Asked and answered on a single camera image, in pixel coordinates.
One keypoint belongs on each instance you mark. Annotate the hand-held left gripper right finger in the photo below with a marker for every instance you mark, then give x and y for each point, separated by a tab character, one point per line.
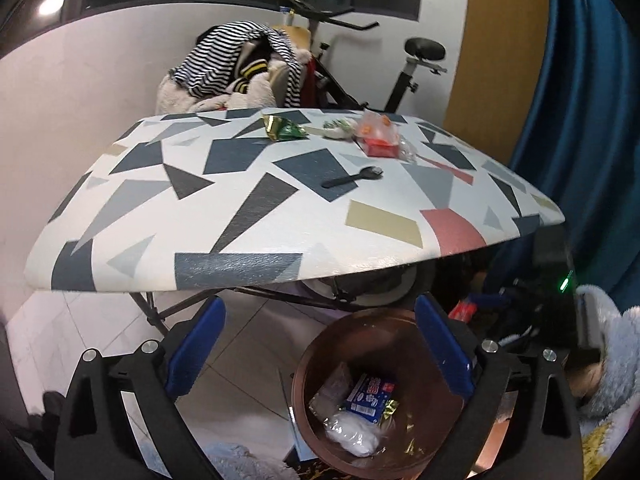
442	345

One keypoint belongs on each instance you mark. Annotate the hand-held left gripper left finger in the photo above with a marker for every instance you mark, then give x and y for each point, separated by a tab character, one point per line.
197	350

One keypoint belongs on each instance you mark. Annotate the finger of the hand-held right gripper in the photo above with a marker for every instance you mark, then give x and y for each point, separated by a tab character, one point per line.
487	301

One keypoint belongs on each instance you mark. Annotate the red wrapper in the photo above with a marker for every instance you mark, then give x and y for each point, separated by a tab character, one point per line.
460	310

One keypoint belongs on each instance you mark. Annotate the brown round bin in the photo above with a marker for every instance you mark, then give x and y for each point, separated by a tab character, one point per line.
380	340

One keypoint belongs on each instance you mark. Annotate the gold foil packet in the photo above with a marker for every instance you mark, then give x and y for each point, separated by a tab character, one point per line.
391	407

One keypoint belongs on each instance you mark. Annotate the blue cardboard box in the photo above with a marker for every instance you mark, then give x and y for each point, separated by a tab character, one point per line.
370	395

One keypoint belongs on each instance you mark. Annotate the clear pink-edged packet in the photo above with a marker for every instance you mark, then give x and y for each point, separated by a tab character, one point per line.
327	395

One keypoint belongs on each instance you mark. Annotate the white plastic bag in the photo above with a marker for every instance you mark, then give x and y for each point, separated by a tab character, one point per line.
352	432

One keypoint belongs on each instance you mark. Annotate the person's right forearm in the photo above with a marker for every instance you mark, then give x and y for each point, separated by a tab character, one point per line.
610	350

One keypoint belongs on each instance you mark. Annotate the person's right hand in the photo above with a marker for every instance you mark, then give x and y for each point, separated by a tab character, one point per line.
582	382

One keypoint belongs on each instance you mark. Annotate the grey round object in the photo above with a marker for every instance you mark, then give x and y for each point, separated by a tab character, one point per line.
380	287

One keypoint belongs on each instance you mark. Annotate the person's fleece robe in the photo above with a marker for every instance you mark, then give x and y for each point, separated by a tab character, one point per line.
240	462

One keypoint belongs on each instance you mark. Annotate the yellow patterned cloth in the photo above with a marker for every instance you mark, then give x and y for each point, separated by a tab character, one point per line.
607	447

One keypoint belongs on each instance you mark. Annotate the clear plastic wrapper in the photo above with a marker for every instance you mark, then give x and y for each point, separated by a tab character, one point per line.
407	150

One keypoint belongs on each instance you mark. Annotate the black plastic tool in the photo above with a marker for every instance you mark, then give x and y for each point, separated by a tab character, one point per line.
352	177

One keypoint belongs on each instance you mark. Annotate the red packet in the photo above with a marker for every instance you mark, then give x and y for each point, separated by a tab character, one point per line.
380	149

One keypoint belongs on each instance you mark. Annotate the blue curtain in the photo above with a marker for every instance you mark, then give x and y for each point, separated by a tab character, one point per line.
590	110

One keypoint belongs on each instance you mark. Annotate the orange plastic bag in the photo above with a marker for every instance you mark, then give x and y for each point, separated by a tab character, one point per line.
372	125

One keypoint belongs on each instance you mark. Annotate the white and green wrapper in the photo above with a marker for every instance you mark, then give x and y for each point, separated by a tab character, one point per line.
337	129

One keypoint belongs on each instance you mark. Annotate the black exercise bike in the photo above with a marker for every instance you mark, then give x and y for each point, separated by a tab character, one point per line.
400	90

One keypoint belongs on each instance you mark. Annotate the gold and green wrapper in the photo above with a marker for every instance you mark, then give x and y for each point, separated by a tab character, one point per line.
287	131

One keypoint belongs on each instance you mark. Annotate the wooden door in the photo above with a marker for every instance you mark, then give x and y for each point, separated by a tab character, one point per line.
495	50

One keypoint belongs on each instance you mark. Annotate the white fleece garment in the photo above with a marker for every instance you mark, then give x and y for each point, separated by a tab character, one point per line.
175	97

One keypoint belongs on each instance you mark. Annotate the red cloth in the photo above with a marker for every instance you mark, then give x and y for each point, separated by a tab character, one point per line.
310	77

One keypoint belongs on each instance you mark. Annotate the black yellow-striped garment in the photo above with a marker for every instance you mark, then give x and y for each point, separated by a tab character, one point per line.
250	67

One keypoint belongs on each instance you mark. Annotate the black white striped shirt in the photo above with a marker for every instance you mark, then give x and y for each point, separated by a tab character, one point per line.
215	55

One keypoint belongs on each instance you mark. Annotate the wooden chair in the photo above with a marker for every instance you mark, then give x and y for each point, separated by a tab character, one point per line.
296	36

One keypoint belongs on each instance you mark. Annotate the black table frame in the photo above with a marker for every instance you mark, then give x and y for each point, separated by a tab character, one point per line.
280	296

